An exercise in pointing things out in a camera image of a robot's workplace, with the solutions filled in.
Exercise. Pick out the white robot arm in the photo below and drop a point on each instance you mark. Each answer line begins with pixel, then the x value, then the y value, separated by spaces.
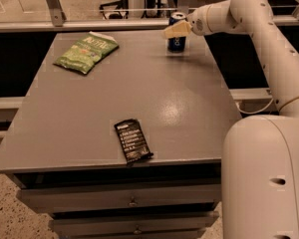
pixel 260 160

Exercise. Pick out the black office chair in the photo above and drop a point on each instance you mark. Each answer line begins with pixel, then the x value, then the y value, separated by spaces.
pixel 115 9

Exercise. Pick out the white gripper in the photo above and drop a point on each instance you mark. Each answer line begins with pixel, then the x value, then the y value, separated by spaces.
pixel 198 23

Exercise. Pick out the black rxbar chocolate bar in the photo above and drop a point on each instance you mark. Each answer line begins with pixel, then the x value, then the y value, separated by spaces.
pixel 132 140

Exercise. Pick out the green chip bag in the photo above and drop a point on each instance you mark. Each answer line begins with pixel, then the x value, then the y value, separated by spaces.
pixel 86 52

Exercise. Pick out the top grey drawer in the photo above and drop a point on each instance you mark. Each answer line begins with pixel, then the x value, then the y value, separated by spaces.
pixel 116 196

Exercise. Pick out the blue pepsi can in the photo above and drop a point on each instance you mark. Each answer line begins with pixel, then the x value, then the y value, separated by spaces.
pixel 176 44

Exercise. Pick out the grey metal railing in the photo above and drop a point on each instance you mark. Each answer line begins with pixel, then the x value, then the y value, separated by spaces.
pixel 80 26

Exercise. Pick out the grey drawer cabinet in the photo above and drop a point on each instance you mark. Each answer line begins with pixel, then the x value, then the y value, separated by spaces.
pixel 63 135

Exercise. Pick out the grey drawer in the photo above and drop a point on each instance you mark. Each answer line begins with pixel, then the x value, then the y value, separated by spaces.
pixel 134 225
pixel 116 196

